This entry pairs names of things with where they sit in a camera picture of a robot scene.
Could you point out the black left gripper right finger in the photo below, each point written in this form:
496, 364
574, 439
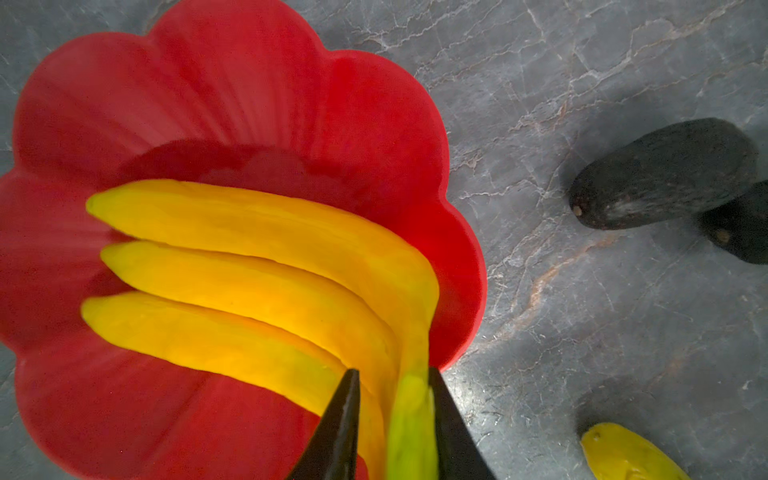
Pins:
458, 456

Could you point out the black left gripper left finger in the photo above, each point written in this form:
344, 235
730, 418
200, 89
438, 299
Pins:
331, 453

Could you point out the yellow fake banana bunch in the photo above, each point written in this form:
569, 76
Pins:
278, 292

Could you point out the dark fake avocado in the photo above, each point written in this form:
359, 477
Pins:
740, 226
680, 170

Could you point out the red flower-shaped fruit bowl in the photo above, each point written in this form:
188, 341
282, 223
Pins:
237, 94

